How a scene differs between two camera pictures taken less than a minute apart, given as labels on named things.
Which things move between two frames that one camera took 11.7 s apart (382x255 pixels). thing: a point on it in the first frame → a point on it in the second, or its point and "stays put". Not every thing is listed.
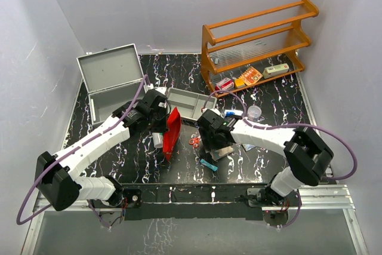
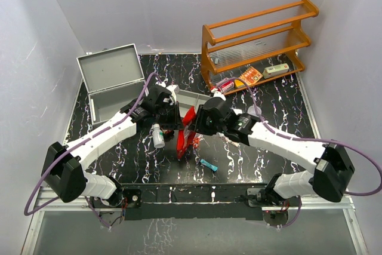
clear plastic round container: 253,113 stays put
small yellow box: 239,83 stays put
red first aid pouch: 170,138 → 185,135
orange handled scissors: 194,141 stays put
